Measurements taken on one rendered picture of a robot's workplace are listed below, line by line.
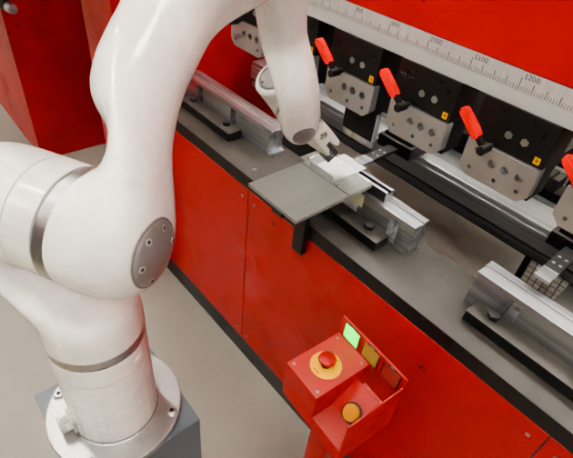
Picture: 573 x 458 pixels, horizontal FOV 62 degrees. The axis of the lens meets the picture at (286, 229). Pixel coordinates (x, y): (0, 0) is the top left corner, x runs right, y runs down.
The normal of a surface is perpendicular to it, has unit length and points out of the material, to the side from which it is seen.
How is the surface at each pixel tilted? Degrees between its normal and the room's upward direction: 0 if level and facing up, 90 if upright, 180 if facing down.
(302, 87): 70
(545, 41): 90
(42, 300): 42
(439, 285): 0
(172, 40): 59
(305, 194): 0
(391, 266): 0
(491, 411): 90
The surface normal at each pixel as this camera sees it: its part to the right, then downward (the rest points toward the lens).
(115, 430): 0.30, 0.64
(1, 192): -0.15, -0.29
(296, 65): 0.16, 0.19
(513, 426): -0.76, 0.37
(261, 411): 0.09, -0.76
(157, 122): 0.89, -0.10
